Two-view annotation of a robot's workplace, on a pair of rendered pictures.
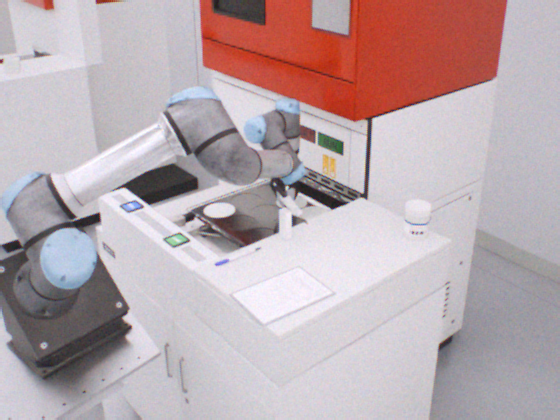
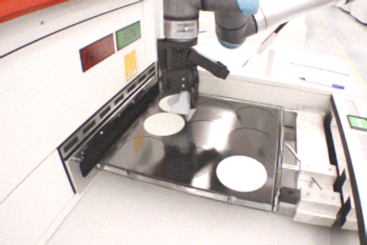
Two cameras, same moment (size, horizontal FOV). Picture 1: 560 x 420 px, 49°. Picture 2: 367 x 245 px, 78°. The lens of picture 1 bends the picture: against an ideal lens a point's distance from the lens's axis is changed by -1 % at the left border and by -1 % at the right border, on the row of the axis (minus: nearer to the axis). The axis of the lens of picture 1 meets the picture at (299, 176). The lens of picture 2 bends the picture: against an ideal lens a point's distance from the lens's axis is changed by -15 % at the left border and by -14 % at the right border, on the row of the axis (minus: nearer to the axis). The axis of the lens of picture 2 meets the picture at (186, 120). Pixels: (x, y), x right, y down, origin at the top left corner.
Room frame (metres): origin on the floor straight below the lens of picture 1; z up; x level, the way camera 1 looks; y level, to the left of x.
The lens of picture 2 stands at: (2.05, 0.52, 1.27)
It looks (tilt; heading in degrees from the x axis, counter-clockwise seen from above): 33 degrees down; 240
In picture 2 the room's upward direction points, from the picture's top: straight up
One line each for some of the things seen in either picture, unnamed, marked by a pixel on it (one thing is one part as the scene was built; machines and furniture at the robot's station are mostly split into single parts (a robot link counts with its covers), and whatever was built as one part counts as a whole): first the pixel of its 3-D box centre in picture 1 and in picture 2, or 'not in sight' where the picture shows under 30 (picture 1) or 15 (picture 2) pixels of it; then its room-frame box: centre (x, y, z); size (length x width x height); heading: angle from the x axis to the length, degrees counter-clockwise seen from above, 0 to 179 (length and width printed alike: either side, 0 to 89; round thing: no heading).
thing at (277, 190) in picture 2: (219, 231); (280, 147); (1.64, 0.24, 0.90); 0.38 x 0.01 x 0.01; 41
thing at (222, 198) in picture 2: (232, 193); (179, 188); (1.90, 0.23, 0.90); 0.37 x 0.01 x 0.01; 131
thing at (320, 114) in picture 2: not in sight; (310, 114); (1.45, 0.18, 0.89); 0.08 x 0.03 x 0.03; 131
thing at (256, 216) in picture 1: (266, 212); (204, 132); (1.76, 0.10, 0.90); 0.34 x 0.34 x 0.01; 41
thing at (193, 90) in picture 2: not in sight; (191, 90); (1.77, 0.06, 0.99); 0.05 x 0.02 x 0.09; 76
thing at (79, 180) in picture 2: (311, 192); (123, 121); (1.91, -0.04, 0.89); 0.44 x 0.02 x 0.10; 41
